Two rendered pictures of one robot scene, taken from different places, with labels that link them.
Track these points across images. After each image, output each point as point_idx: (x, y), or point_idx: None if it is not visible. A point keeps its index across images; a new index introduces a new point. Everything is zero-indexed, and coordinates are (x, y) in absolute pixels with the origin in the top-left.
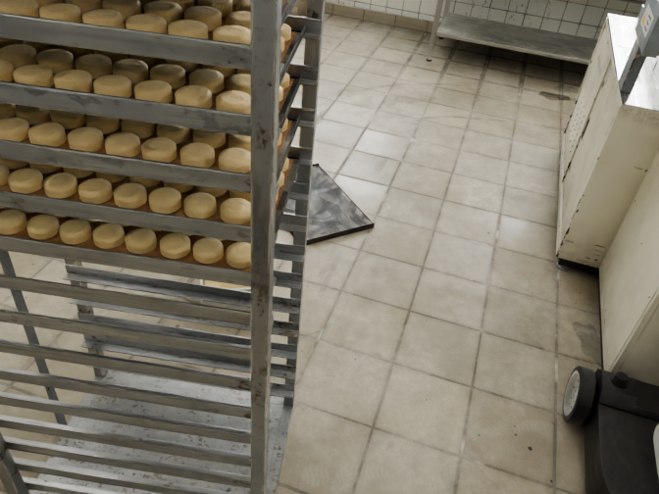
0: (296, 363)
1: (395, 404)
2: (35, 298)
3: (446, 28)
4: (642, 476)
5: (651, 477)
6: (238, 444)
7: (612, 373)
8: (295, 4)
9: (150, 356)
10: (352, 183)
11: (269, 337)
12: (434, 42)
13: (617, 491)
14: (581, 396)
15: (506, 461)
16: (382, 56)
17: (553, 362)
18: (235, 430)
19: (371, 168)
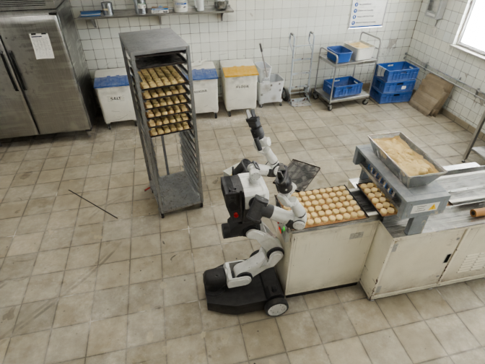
0: (200, 186)
1: None
2: (205, 154)
3: (483, 149)
4: (231, 272)
5: (232, 274)
6: (183, 197)
7: None
8: (430, 110)
9: (186, 168)
10: (321, 180)
11: (149, 148)
12: (468, 153)
13: (221, 266)
14: (252, 253)
15: (227, 254)
16: (439, 149)
17: None
18: (158, 173)
19: (338, 180)
